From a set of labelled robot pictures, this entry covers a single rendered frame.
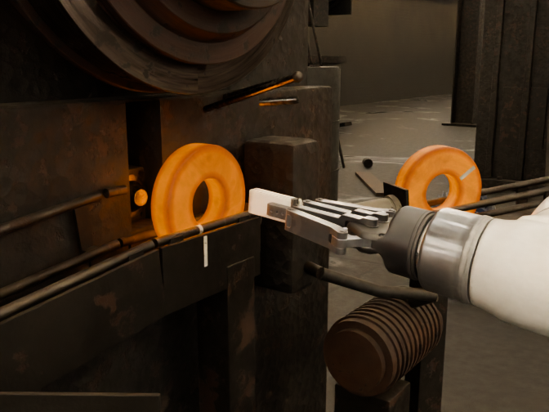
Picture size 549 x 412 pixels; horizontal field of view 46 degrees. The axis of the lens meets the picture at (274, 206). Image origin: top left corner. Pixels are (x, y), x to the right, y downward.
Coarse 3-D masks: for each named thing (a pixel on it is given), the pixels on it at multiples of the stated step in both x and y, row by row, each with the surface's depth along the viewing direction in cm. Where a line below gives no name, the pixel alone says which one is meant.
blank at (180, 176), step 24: (192, 144) 84; (168, 168) 80; (192, 168) 81; (216, 168) 85; (240, 168) 89; (168, 192) 78; (192, 192) 81; (216, 192) 88; (240, 192) 89; (168, 216) 79; (192, 216) 82; (216, 216) 87
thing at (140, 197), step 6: (132, 186) 86; (138, 186) 87; (132, 192) 86; (138, 192) 86; (144, 192) 87; (132, 198) 86; (138, 198) 86; (144, 198) 87; (132, 204) 86; (138, 204) 87; (144, 204) 87; (132, 210) 88
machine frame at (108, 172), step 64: (0, 0) 72; (0, 64) 73; (64, 64) 79; (0, 128) 68; (64, 128) 74; (128, 128) 90; (192, 128) 91; (256, 128) 103; (320, 128) 119; (0, 192) 69; (64, 192) 75; (128, 192) 83; (320, 192) 122; (0, 256) 70; (64, 256) 76; (320, 256) 125; (192, 320) 97; (256, 320) 111; (320, 320) 129; (64, 384) 79; (128, 384) 88; (192, 384) 99; (256, 384) 113; (320, 384) 132
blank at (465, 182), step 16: (416, 160) 104; (432, 160) 104; (448, 160) 105; (464, 160) 106; (400, 176) 105; (416, 176) 104; (432, 176) 105; (448, 176) 108; (464, 176) 107; (416, 192) 105; (464, 192) 108; (480, 192) 109; (432, 208) 109
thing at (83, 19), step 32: (32, 0) 64; (64, 0) 61; (288, 0) 90; (64, 32) 67; (96, 32) 64; (96, 64) 72; (128, 64) 68; (160, 64) 72; (224, 64) 81; (256, 64) 86
